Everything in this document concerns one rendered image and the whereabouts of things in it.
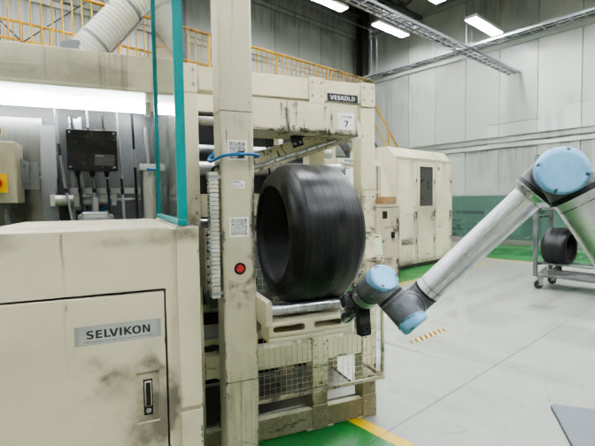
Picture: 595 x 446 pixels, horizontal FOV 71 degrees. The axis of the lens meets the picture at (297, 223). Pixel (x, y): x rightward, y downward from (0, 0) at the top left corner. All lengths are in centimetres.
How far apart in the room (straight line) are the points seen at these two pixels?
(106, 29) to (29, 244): 124
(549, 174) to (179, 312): 92
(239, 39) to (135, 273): 110
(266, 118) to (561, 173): 122
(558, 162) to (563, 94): 1186
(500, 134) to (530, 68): 182
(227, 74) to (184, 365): 110
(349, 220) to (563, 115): 1160
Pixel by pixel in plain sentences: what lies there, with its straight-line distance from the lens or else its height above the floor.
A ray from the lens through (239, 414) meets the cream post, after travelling 179.
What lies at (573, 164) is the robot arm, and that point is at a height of 139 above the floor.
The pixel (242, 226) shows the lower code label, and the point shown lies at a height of 122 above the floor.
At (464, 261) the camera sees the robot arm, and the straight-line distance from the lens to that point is 137.
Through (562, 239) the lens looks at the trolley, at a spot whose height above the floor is 73.
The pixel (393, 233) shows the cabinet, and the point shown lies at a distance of 666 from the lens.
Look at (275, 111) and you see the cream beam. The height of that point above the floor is 173.
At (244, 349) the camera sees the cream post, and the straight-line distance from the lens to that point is 170.
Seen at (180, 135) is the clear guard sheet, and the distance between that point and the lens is 86.
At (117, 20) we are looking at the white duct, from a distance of 196.
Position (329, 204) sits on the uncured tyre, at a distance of 153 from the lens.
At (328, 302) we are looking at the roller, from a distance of 170.
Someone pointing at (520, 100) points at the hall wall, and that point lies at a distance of 1338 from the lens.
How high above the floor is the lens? 131
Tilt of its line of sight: 3 degrees down
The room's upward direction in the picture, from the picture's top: 1 degrees counter-clockwise
